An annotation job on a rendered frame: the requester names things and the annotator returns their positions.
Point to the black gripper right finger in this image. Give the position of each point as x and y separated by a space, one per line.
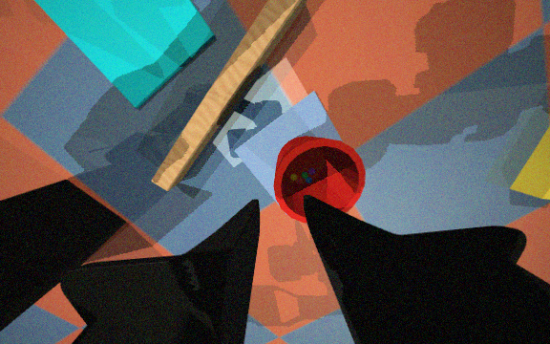
371 270

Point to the red cup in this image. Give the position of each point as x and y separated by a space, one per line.
339 177

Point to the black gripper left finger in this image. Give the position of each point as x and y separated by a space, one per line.
213 281

